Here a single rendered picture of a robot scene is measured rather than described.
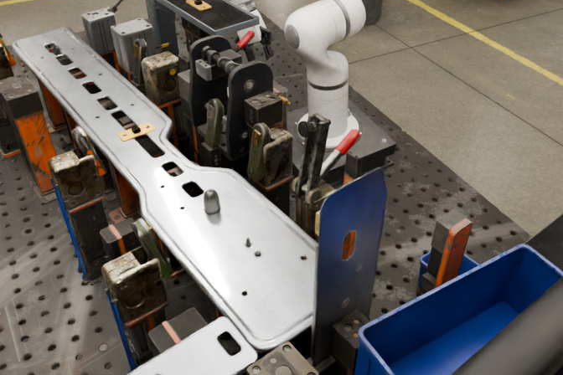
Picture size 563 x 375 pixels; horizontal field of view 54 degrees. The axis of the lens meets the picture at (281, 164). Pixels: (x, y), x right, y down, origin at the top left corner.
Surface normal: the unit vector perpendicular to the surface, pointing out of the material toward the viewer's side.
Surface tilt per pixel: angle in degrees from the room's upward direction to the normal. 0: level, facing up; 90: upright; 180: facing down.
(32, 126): 90
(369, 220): 90
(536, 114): 0
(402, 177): 0
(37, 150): 90
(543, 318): 0
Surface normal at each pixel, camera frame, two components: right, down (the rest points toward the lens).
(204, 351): 0.00, -0.79
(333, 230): 0.62, 0.48
